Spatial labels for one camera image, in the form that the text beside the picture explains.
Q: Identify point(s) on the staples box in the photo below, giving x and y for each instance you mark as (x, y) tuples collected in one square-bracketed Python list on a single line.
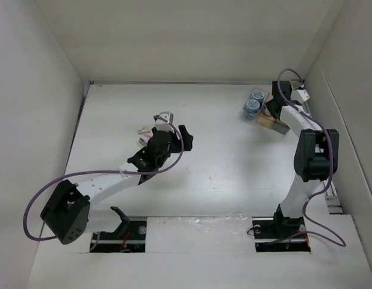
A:
[(144, 130)]

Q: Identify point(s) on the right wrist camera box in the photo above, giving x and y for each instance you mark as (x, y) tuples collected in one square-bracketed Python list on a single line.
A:
[(301, 95)]

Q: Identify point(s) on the grey plastic container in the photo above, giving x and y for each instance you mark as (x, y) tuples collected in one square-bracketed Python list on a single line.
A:
[(280, 127)]

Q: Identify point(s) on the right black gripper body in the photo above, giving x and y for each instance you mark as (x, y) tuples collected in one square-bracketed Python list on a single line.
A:
[(269, 105)]

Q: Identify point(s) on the blue tape roll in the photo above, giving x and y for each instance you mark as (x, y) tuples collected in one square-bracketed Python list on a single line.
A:
[(252, 106), (258, 95)]

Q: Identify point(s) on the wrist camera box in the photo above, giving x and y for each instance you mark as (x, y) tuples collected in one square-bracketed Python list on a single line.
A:
[(301, 95), (163, 122)]

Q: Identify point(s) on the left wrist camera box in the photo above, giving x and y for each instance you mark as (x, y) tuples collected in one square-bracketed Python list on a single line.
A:
[(163, 122)]

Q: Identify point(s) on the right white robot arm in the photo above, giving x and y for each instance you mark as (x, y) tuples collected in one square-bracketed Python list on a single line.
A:
[(315, 159)]

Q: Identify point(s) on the highlighter pen pack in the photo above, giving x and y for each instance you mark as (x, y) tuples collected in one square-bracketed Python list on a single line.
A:
[(143, 140)]

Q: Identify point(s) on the clear plastic container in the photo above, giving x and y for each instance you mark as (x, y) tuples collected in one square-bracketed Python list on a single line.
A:
[(251, 116)]

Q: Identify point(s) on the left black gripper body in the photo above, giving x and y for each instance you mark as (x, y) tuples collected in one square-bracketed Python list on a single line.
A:
[(174, 147)]

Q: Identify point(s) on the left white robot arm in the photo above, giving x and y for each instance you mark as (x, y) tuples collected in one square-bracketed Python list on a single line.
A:
[(67, 212)]

